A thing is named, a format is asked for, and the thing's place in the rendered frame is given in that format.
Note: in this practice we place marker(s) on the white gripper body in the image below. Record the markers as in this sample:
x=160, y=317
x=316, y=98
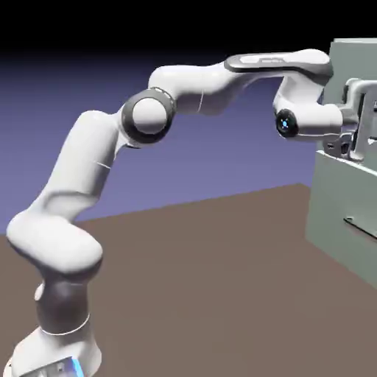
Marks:
x=367, y=129

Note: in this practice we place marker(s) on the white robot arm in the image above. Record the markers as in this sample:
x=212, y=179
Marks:
x=73, y=182

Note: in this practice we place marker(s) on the grey-green drawer front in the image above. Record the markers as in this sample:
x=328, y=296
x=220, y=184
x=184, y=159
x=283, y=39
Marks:
x=330, y=212
x=338, y=64

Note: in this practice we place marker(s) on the grey-green cabinet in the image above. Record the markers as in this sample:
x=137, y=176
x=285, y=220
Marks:
x=325, y=188

